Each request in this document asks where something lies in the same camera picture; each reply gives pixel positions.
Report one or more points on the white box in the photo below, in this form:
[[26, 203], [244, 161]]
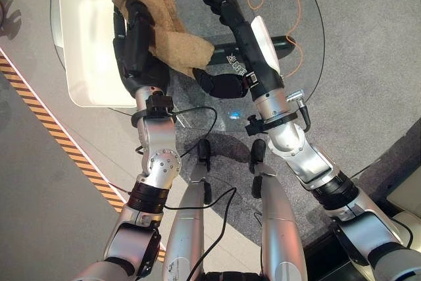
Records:
[[406, 202]]

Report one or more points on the silver right robot leg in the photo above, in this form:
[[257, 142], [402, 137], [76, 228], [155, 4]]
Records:
[[274, 215]]

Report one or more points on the yellow black hazard tape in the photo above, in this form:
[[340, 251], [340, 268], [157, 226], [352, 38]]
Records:
[[59, 136]]

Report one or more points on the black table base bar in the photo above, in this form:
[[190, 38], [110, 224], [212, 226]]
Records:
[[283, 47]]

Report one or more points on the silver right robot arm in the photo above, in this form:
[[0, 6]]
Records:
[[315, 175]]

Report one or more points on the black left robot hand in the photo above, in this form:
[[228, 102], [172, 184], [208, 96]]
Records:
[[134, 44]]

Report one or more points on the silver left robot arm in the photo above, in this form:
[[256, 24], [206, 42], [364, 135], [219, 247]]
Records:
[[149, 175]]

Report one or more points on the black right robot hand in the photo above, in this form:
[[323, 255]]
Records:
[[245, 40]]

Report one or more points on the silver left robot leg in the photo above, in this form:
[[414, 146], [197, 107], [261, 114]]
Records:
[[189, 215]]

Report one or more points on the tan fluffy cloth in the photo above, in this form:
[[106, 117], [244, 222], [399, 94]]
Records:
[[167, 27]]

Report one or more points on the white rectangular basket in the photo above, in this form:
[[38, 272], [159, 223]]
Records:
[[90, 44]]

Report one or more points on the round glass table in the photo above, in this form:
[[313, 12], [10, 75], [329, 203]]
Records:
[[204, 50]]

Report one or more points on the silver robot leg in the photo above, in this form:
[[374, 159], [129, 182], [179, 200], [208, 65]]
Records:
[[189, 215], [274, 215]]

